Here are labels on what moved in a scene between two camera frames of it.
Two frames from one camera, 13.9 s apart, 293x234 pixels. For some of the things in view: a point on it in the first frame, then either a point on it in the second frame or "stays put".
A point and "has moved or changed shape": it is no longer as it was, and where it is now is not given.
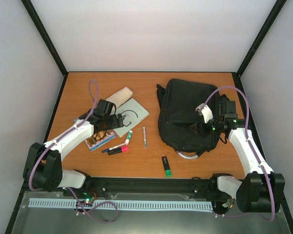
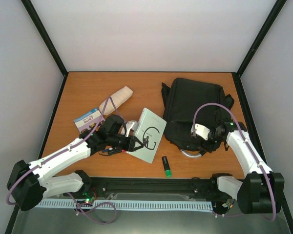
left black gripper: x=115 y=123 to x=130 y=145
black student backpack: x=177 y=102 has moved or changed shape
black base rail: x=144 y=188 stays put
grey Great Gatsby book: x=133 y=113 to x=150 y=130
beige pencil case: x=121 y=96 stays put
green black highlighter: x=167 y=169 stays put
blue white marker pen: x=107 y=149 stays put
